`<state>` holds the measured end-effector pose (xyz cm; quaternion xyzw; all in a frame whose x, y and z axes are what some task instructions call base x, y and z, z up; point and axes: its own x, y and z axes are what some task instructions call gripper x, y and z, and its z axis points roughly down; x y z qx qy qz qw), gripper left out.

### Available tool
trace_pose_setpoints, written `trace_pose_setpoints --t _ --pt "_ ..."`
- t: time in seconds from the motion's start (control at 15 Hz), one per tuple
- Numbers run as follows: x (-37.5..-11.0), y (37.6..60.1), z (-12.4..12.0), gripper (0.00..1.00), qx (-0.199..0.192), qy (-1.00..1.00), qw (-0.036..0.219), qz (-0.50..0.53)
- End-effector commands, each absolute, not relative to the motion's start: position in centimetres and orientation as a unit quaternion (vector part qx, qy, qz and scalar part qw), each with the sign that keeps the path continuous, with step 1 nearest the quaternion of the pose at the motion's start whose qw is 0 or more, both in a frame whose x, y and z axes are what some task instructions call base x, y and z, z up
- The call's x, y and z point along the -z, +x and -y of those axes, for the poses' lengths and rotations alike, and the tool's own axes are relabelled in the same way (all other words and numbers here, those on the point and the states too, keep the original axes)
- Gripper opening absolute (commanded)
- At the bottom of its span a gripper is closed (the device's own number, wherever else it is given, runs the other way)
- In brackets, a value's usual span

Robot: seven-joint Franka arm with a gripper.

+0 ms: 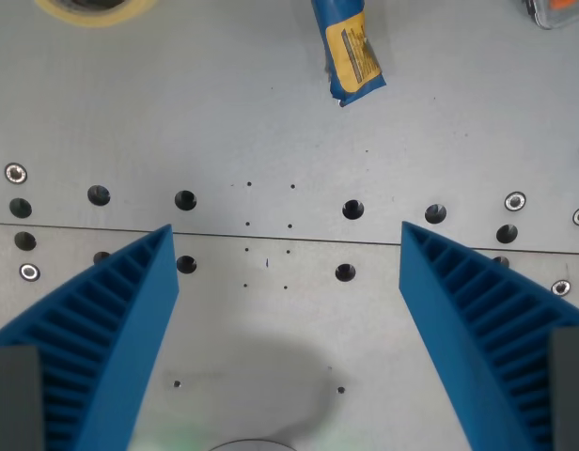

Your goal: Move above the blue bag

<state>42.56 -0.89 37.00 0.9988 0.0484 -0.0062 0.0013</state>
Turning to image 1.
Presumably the blue bag with yellow label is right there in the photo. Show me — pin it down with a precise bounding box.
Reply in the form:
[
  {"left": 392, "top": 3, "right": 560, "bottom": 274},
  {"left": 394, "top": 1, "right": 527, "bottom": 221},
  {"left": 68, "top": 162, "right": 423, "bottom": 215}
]
[{"left": 310, "top": 0, "right": 387, "bottom": 108}]

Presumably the yellow masking tape roll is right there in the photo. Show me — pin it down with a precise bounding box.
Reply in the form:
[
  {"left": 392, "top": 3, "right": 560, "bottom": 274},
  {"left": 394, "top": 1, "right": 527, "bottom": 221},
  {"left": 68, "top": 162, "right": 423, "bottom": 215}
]
[{"left": 34, "top": 0, "right": 159, "bottom": 28}]

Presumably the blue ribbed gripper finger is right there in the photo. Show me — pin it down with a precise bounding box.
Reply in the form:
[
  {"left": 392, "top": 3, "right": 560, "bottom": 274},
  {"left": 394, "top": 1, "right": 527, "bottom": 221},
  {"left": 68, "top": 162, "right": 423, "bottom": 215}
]
[
  {"left": 398, "top": 221, "right": 579, "bottom": 451},
  {"left": 0, "top": 223, "right": 180, "bottom": 451}
]

